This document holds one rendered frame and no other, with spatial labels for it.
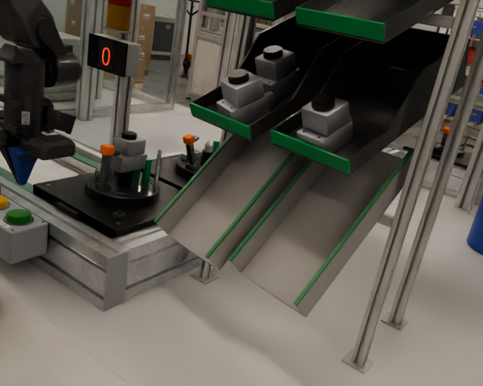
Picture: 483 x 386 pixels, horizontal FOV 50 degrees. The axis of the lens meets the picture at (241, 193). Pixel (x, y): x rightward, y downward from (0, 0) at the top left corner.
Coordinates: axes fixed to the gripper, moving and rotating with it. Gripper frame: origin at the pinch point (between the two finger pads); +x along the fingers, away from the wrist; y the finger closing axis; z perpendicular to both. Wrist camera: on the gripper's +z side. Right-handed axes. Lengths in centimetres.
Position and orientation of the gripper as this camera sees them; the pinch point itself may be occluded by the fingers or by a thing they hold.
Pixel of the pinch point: (22, 164)
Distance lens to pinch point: 90.8
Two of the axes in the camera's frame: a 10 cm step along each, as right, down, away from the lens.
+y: -8.1, -3.3, 4.8
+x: -1.7, 9.2, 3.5
